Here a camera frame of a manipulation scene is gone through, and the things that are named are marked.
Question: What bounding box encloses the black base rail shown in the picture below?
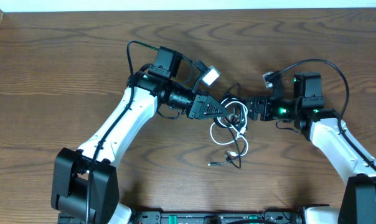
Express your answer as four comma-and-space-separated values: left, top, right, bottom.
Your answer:
57, 203, 341, 224

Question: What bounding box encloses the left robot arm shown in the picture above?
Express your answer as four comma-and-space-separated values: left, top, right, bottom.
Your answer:
50, 47, 228, 223

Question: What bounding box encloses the black usb cable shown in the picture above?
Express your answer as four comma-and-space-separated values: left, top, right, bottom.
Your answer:
207, 82, 250, 169

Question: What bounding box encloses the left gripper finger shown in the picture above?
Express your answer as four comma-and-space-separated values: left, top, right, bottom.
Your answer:
202, 108, 229, 119
204, 95, 228, 114

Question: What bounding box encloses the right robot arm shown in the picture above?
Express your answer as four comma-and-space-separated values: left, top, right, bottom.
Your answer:
245, 72, 376, 223

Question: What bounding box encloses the white usb cable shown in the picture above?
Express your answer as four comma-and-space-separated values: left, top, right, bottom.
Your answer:
209, 97, 250, 157

